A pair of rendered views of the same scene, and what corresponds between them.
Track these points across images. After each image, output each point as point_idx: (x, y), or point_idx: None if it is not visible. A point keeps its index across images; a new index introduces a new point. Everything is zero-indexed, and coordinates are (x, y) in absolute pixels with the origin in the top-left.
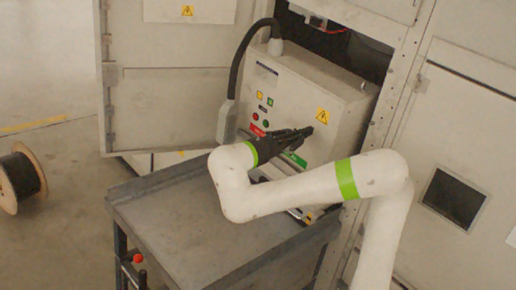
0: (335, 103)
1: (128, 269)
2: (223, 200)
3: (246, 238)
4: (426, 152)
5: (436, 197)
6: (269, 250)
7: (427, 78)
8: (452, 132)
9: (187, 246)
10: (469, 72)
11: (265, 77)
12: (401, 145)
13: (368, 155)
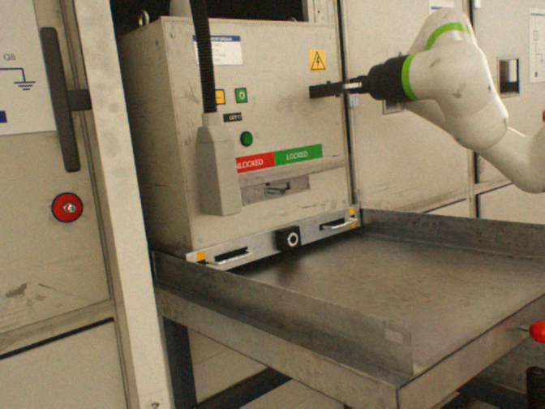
0: (325, 32)
1: None
2: (499, 107)
3: (405, 256)
4: (371, 58)
5: None
6: (444, 218)
7: None
8: (379, 23)
9: (471, 283)
10: None
11: (220, 57)
12: (353, 66)
13: (448, 14)
